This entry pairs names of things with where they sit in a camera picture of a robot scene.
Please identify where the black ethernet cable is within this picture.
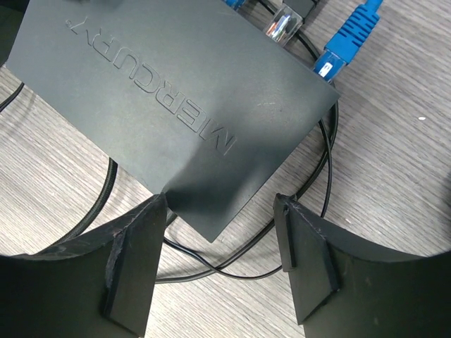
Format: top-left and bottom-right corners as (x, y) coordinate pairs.
(264, 0), (318, 48)

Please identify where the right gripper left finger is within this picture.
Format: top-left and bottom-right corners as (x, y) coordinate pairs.
(1, 194), (167, 337)

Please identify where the black network switch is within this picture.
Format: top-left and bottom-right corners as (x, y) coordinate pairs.
(6, 1), (339, 241)

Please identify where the black power cord with plug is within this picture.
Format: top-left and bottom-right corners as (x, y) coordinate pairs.
(0, 31), (340, 282)

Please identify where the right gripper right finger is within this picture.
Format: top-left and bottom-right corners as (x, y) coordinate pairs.
(273, 194), (450, 337)

